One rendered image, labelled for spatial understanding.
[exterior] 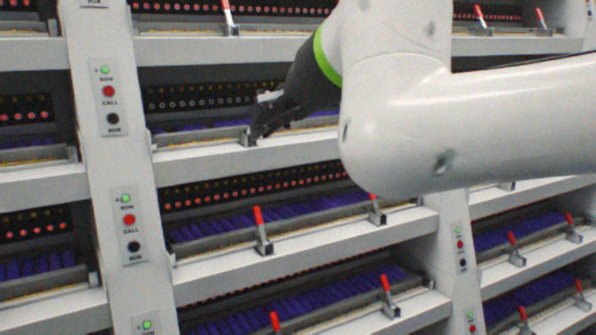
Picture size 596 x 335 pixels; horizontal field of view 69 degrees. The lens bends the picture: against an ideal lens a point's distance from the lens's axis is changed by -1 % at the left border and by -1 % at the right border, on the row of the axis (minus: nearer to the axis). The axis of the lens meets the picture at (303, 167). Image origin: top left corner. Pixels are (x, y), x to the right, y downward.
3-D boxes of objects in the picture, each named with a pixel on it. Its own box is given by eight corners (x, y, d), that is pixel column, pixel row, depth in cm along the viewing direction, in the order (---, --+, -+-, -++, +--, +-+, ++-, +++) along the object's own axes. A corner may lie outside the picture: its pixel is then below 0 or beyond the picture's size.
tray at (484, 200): (599, 182, 135) (609, 138, 131) (465, 222, 106) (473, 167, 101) (537, 164, 151) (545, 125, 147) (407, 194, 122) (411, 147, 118)
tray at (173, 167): (424, 144, 101) (428, 103, 98) (153, 188, 72) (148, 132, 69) (370, 127, 117) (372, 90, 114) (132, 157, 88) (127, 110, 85)
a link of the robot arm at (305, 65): (368, 12, 54) (303, 10, 49) (393, 102, 52) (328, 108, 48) (342, 36, 59) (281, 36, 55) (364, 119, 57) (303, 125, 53)
